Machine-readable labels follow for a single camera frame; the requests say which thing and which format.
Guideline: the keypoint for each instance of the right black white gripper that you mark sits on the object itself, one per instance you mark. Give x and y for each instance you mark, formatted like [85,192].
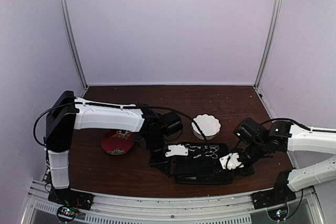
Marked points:
[238,171]

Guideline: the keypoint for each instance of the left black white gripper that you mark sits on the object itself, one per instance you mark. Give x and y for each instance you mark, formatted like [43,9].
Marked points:
[160,163]

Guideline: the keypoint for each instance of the silver straight scissors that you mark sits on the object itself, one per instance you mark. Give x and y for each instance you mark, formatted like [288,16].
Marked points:
[212,153]

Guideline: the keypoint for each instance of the silver thinning scissors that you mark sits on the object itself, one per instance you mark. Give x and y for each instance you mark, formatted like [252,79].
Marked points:
[193,149]

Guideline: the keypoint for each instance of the black zip tool case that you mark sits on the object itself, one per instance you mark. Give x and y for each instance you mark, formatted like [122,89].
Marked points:
[197,169]

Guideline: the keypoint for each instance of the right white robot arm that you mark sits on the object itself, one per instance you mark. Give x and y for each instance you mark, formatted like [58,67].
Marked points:
[284,135]

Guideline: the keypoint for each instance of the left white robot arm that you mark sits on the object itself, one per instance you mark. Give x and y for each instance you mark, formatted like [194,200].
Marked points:
[71,113]

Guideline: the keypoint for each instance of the red floral plate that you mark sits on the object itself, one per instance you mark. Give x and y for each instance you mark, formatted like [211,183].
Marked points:
[117,142]

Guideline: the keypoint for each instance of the white scalloped bowl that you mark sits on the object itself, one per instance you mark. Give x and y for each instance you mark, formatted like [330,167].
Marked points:
[209,125]

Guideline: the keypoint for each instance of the right round controller board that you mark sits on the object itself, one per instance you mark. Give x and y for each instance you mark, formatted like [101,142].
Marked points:
[278,214]

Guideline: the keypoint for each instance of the round controller board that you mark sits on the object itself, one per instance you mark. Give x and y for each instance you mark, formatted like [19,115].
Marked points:
[66,214]
[278,214]

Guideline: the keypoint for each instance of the left round controller board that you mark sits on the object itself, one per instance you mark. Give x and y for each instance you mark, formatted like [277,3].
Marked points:
[66,214]

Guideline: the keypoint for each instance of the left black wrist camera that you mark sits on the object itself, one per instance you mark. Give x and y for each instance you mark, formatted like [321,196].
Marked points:
[170,123]

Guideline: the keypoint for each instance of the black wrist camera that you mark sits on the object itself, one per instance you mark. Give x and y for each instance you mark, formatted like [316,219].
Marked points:
[246,130]
[170,123]

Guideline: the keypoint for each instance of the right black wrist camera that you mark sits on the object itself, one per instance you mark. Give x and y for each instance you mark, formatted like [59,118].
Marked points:
[246,130]

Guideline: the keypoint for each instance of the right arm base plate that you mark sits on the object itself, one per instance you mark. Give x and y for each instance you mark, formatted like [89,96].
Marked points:
[272,197]

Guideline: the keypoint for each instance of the aluminium front rail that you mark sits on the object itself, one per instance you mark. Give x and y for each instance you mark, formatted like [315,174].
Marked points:
[236,208]

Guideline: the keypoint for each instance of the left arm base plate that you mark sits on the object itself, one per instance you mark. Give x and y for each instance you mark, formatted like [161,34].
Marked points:
[71,198]

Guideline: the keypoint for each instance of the right aluminium frame post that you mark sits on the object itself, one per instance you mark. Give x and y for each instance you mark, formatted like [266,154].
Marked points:
[269,40]

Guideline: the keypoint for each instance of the aluminium frame post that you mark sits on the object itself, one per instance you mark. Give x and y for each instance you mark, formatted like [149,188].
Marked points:
[72,43]
[269,40]

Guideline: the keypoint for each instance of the left aluminium frame post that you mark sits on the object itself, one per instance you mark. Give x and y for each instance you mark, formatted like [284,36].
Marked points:
[72,43]

